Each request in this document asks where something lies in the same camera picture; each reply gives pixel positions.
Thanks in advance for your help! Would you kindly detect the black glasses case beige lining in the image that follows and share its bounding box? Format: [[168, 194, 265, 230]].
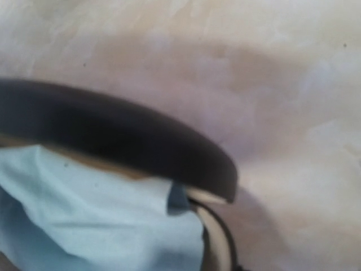
[[1, 78, 241, 270]]

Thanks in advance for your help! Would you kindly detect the light blue cleaning cloth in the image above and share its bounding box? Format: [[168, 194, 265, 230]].
[[1, 145, 204, 270]]

